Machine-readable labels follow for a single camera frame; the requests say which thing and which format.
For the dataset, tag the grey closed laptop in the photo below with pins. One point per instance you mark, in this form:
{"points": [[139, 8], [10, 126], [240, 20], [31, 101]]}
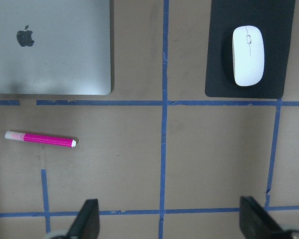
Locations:
{"points": [[55, 47]]}

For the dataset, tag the white computer mouse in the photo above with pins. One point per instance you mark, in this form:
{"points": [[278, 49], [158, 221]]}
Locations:
{"points": [[248, 55]]}

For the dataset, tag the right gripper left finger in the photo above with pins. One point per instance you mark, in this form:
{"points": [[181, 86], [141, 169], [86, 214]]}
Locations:
{"points": [[87, 223]]}

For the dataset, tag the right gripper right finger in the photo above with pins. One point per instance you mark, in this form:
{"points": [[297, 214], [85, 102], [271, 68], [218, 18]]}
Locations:
{"points": [[255, 222]]}

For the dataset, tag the black mousepad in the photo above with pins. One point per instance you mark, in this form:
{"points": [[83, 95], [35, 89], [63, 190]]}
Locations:
{"points": [[274, 19]]}

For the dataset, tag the pink marker pen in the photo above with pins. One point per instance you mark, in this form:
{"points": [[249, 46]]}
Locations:
{"points": [[42, 139]]}

